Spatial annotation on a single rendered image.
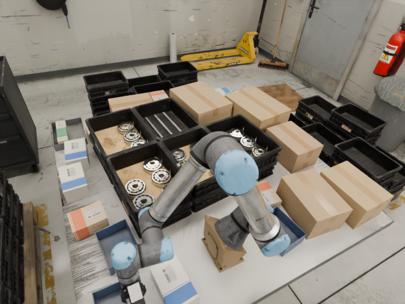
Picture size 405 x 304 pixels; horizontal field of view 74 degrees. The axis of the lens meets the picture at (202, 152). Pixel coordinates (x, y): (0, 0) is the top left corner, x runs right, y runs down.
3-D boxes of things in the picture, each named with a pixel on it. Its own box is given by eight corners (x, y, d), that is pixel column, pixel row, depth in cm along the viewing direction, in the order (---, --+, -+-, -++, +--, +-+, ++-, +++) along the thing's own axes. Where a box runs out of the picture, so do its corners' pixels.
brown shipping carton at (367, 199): (379, 214, 150) (394, 196, 139) (353, 229, 141) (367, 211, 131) (336, 178, 169) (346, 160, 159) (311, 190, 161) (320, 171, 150)
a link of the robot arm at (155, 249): (167, 223, 94) (135, 231, 91) (174, 249, 85) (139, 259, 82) (168, 238, 98) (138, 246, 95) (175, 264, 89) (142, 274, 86)
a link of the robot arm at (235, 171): (275, 221, 114) (231, 127, 81) (296, 250, 102) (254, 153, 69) (251, 236, 114) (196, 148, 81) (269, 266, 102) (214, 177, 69)
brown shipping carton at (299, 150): (315, 163, 179) (323, 145, 168) (290, 174, 170) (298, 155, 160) (284, 138, 198) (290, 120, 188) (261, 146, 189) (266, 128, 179)
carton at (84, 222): (102, 209, 142) (99, 200, 137) (109, 226, 134) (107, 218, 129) (70, 222, 134) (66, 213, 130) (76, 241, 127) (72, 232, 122)
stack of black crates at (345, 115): (367, 161, 269) (391, 124, 239) (345, 171, 256) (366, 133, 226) (334, 137, 297) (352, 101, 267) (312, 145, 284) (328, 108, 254)
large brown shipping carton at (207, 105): (229, 125, 207) (232, 102, 193) (197, 137, 193) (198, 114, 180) (200, 102, 230) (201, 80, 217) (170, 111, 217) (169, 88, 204)
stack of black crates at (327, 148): (337, 173, 254) (352, 146, 231) (314, 183, 242) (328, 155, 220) (307, 148, 280) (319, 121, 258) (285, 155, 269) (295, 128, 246)
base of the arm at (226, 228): (244, 251, 119) (260, 236, 117) (226, 249, 108) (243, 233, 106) (226, 224, 129) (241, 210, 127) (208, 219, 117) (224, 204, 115)
